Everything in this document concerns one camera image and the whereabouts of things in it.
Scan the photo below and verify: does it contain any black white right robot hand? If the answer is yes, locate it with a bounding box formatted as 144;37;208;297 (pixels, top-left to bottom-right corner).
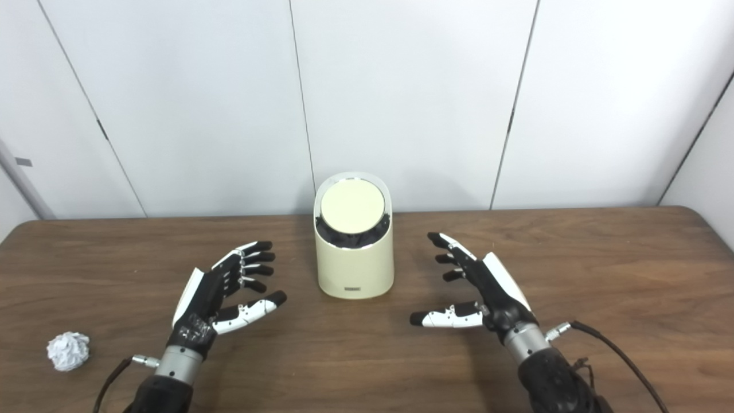
410;232;540;345

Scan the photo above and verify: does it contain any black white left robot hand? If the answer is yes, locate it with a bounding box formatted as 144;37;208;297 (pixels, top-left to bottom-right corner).
166;241;287;359

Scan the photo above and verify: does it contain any white paper ball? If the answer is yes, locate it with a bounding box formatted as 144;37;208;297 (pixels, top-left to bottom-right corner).
47;332;91;372

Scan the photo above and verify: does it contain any cream-colored desktop trash bin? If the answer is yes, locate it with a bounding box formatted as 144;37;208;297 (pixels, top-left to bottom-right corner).
313;172;395;300

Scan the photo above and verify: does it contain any cream round bin lid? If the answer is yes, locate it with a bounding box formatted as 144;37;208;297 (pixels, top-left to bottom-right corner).
320;179;386;234

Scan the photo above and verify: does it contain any black bin liner bag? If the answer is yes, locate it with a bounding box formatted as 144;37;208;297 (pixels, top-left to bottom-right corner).
315;213;392;249

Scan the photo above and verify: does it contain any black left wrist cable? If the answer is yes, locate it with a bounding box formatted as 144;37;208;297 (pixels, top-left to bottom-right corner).
92;355;160;413

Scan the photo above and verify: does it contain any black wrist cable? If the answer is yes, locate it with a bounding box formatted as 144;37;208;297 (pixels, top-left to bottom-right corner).
92;355;160;413
545;321;671;413

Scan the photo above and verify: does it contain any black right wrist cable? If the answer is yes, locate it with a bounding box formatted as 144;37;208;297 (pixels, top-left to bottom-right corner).
545;321;671;413

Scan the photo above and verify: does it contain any grey wall corner post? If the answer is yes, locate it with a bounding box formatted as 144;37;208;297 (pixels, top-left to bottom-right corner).
0;138;56;220

